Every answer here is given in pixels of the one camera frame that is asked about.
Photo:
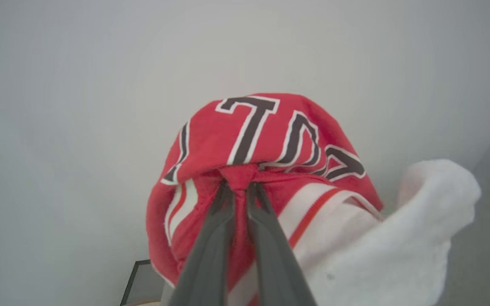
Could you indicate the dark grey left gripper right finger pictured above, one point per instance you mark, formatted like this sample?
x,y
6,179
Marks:
x,y
274,259

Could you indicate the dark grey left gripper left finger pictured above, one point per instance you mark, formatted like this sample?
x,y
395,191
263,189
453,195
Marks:
x,y
206,255

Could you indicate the red Bulls jersey white sleeves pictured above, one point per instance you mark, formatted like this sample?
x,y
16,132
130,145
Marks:
x,y
262,131

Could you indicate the black rectangular frame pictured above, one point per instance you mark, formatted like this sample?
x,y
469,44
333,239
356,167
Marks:
x,y
129,282

